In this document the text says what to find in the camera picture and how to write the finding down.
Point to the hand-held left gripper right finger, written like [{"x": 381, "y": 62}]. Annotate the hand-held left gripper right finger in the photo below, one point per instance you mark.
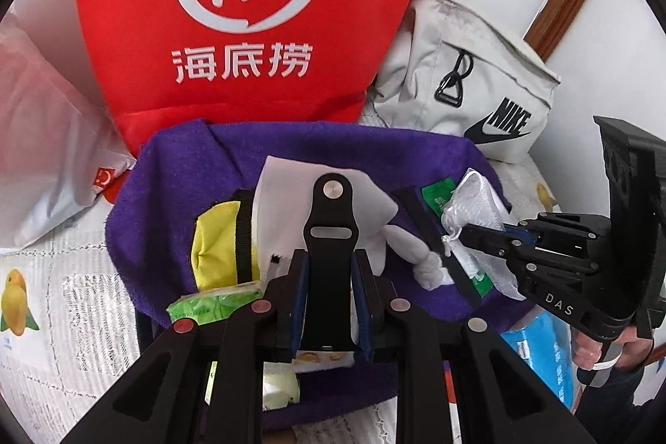
[{"x": 364, "y": 306}]

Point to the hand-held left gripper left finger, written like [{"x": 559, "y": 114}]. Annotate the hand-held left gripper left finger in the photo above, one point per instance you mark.
[{"x": 297, "y": 303}]

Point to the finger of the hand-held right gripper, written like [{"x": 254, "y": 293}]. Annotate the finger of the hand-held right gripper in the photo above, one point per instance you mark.
[
  {"x": 494, "y": 244},
  {"x": 562, "y": 228}
]

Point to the white mesh pouch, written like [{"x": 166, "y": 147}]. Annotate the white mesh pouch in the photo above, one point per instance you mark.
[{"x": 473, "y": 199}]

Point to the orange-print wipes packet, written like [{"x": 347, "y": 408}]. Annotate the orange-print wipes packet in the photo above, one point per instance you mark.
[{"x": 317, "y": 358}]

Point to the green tissue packet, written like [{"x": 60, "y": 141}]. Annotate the green tissue packet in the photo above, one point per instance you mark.
[{"x": 218, "y": 306}]

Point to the pale green packet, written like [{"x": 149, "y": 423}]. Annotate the pale green packet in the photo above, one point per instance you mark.
[{"x": 281, "y": 387}]

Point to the light grey knotted cloth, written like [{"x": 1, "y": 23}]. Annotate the light grey knotted cloth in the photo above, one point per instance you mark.
[{"x": 281, "y": 215}]

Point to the person's right hand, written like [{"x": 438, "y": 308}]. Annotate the person's right hand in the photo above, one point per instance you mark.
[{"x": 588, "y": 345}]

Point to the blue tissue pack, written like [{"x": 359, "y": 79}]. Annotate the blue tissue pack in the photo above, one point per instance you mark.
[{"x": 541, "y": 355}]

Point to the purple cloth bag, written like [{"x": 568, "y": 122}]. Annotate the purple cloth bag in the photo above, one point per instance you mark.
[{"x": 171, "y": 173}]

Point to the grey bag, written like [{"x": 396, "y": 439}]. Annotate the grey bag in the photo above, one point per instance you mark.
[{"x": 416, "y": 74}]

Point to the red bag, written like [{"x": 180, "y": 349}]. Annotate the red bag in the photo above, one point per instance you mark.
[{"x": 130, "y": 59}]

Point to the white plastic bag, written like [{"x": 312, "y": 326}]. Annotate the white plastic bag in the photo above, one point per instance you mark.
[{"x": 41, "y": 137}]

